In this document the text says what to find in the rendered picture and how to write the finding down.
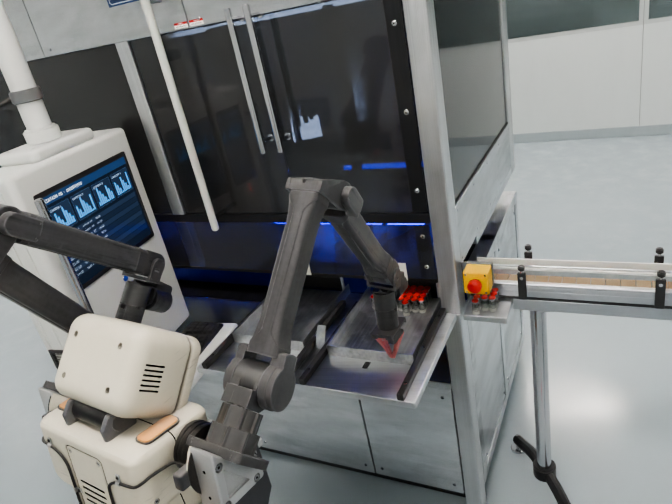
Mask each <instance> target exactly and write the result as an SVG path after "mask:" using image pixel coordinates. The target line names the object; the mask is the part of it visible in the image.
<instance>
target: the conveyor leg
mask: <svg viewBox="0 0 672 504"><path fill-rule="evenodd" d="M529 311H530V331H531V351H532V372H533V392H534V412H535V433H536V453H537V465H538V466H539V467H540V468H542V469H549V468H550V467H551V465H552V461H551V432H550V402H549V373H548V343H547V314H546V312H549V311H536V310H529Z"/></svg>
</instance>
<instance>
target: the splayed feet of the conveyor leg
mask: <svg viewBox="0 0 672 504"><path fill-rule="evenodd" d="M513 442H514V443H512V444H511V450H512V452H514V453H516V454H522V453H525V454H526V455H527V456H528V457H529V458H530V459H531V460H532V462H533V474H534V476H535V478H536V479H538V480H539V481H542V482H546V483H547V484H548V486H549V488H550V490H551V491H552V493H553V495H554V497H555V499H556V501H557V503H558V504H571V503H570V501H569V499H568V497H567V495H566V493H565V491H564V489H563V487H562V486H561V484H560V482H559V481H558V479H557V477H556V464H555V462H554V461H553V460H552V459H551V461H552V465H551V467H550V468H549V469H542V468H540V467H539V466H538V465H537V453H536V448H535V447H534V446H533V445H531V444H530V443H529V442H528V441H527V440H526V439H524V438H523V437H522V436H521V435H519V434H516V435H515V436H514V437H513Z"/></svg>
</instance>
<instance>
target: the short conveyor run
mask: <svg viewBox="0 0 672 504"><path fill-rule="evenodd" d="M524 247H525V250H527V251H525V252H524V259H522V258H493V257H477V261H486V262H492V263H493V270H494V284H493V286H492V288H498V289H499V298H508V299H513V300H514V305H513V308H512V309H523V310H536V311H549V312H563V313H576V314H590V315H603V316H616V317H630V318H643V319H657V320H670V321H672V264H669V263H664V255H661V254H662V253H664V249H663V248H662V247H657V248H656V250H655V252H656V253H657V254H658V255H654V263H640V262H611V261H581V260H552V259H533V253H532V251H530V250H531V249H532V246H531V245H530V244H526V245H525V246H524ZM492 288H491V292H492Z"/></svg>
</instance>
